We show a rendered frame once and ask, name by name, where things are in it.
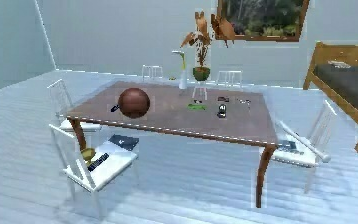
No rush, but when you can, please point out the brown-leaved house plant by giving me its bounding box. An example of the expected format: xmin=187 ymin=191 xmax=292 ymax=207
xmin=180 ymin=11 xmax=237 ymax=82

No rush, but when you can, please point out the white chair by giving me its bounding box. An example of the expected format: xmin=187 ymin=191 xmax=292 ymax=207
xmin=46 ymin=78 xmax=103 ymax=134
xmin=48 ymin=123 xmax=140 ymax=219
xmin=141 ymin=64 xmax=164 ymax=82
xmin=216 ymin=70 xmax=244 ymax=88
xmin=259 ymin=99 xmax=338 ymax=195

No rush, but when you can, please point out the small grey metal object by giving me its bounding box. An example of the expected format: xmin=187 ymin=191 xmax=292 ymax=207
xmin=236 ymin=98 xmax=252 ymax=110

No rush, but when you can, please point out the small black device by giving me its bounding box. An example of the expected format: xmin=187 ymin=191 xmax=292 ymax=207
xmin=216 ymin=103 xmax=228 ymax=119

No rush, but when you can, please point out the olive green bowl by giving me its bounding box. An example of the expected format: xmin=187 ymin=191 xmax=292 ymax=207
xmin=80 ymin=147 xmax=97 ymax=163

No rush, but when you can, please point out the white vase with flower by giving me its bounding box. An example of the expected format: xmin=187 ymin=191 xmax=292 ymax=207
xmin=171 ymin=50 xmax=189 ymax=90

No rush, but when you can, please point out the small white stand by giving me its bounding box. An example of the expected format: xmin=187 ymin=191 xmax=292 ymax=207
xmin=192 ymin=80 xmax=209 ymax=101

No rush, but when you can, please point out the green flat object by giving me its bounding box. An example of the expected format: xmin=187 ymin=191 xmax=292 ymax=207
xmin=187 ymin=103 xmax=208 ymax=111

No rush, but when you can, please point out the brown ball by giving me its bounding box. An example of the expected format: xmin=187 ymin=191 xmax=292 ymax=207
xmin=117 ymin=87 xmax=151 ymax=119

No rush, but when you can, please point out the wooden bed with dark mattress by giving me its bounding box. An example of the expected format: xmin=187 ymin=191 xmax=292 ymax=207
xmin=302 ymin=41 xmax=358 ymax=155

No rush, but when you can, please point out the brown wooden dining table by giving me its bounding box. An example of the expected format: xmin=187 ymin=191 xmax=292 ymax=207
xmin=66 ymin=80 xmax=279 ymax=209

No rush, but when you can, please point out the wooden framed window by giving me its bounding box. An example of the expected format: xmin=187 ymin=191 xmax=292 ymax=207
xmin=216 ymin=0 xmax=311 ymax=43

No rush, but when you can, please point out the black remote control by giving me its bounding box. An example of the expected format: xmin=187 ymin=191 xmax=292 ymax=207
xmin=87 ymin=152 xmax=110 ymax=173

